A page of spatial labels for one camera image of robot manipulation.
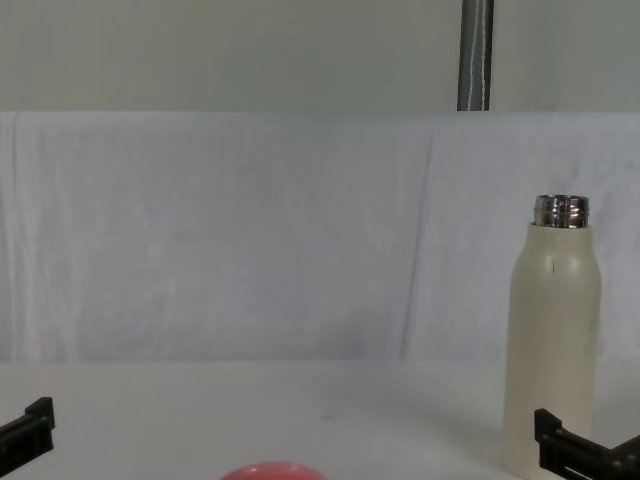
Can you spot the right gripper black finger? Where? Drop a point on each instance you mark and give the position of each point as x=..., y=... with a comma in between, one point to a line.
x=550, y=440

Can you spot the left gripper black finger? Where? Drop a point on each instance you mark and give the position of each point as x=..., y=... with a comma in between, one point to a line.
x=37, y=425

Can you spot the cream vacuum bottle steel neck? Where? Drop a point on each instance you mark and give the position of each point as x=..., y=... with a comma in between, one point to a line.
x=550, y=325

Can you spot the white table cloth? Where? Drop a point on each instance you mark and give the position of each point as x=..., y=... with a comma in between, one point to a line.
x=250, y=415

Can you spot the pink cup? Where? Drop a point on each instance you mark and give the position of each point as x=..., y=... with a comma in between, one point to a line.
x=272, y=472

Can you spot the white wrinkled curtain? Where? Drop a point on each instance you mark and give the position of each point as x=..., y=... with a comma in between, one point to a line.
x=225, y=235

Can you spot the grey striped post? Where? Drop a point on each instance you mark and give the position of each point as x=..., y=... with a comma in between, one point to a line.
x=474, y=55

